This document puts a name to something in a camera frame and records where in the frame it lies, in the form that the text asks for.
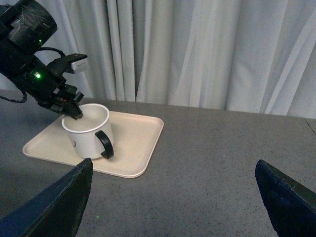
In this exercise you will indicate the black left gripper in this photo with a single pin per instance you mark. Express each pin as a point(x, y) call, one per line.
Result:
point(47, 85)

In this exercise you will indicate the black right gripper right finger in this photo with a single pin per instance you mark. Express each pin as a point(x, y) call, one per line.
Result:
point(291, 207)

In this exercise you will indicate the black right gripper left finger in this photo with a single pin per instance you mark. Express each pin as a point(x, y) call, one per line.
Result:
point(56, 211)

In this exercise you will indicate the white mug black handle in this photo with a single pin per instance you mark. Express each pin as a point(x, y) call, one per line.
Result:
point(91, 135)

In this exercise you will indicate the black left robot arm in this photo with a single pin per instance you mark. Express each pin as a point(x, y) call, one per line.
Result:
point(24, 28)

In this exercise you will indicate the beige rectangular tray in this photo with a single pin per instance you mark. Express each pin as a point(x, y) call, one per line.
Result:
point(135, 139)

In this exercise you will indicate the grey pleated curtain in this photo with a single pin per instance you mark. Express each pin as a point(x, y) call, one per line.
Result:
point(254, 56)

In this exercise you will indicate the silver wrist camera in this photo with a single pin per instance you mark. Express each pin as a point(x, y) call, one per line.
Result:
point(79, 64)

